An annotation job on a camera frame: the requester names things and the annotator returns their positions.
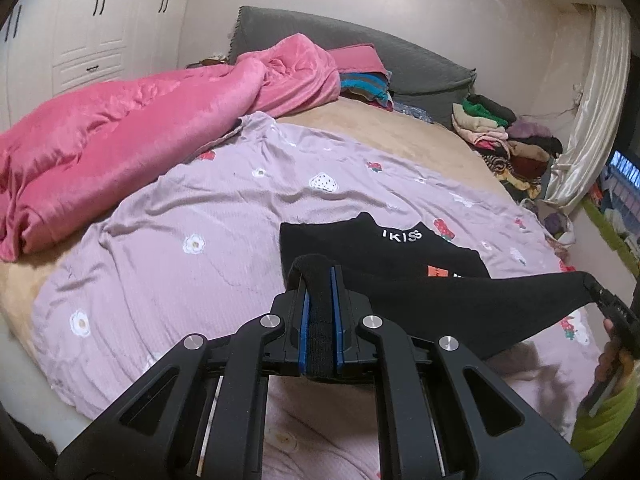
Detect purple cloth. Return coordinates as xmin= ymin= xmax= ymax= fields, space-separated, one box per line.
xmin=542 ymin=210 xmax=576 ymax=246

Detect white wardrobe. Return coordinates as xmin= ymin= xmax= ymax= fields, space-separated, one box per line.
xmin=0 ymin=0 xmax=201 ymax=133

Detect green cluttered shelf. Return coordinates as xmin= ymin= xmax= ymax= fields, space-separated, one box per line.
xmin=582 ymin=147 xmax=640 ymax=273

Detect dark floral cloth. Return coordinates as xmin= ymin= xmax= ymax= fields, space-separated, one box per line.
xmin=392 ymin=102 xmax=436 ymax=125

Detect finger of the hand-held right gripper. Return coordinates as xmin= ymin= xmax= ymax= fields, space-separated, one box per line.
xmin=581 ymin=272 xmax=626 ymax=321

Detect person's right forearm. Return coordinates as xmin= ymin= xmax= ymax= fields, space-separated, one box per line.
xmin=570 ymin=360 xmax=640 ymax=468

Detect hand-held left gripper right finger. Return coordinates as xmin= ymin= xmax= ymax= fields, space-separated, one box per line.
xmin=330 ymin=266 xmax=586 ymax=480

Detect striped folded clothes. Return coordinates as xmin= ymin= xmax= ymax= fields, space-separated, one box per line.
xmin=340 ymin=72 xmax=396 ymax=111

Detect pink pillow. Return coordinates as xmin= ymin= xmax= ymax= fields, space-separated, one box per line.
xmin=327 ymin=42 xmax=391 ymax=76

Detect cream curtain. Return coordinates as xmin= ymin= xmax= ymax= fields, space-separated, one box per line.
xmin=542 ymin=5 xmax=631 ymax=208

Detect black sweater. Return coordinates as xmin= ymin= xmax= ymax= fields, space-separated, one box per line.
xmin=279 ymin=211 xmax=596 ymax=380

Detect pile of folded clothes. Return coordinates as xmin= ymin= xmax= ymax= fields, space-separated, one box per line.
xmin=450 ymin=92 xmax=566 ymax=201

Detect grey headboard cover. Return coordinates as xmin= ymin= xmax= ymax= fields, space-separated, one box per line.
xmin=230 ymin=5 xmax=478 ymax=128

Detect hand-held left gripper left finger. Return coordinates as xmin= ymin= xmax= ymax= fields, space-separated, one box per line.
xmin=55 ymin=265 xmax=313 ymax=480

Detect pink fleece blanket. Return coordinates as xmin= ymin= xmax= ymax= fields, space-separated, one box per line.
xmin=0 ymin=32 xmax=343 ymax=263

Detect person's right hand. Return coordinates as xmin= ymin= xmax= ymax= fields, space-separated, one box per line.
xmin=594 ymin=317 xmax=635 ymax=387

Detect lilac printed blanket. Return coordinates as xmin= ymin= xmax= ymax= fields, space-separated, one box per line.
xmin=32 ymin=110 xmax=606 ymax=480

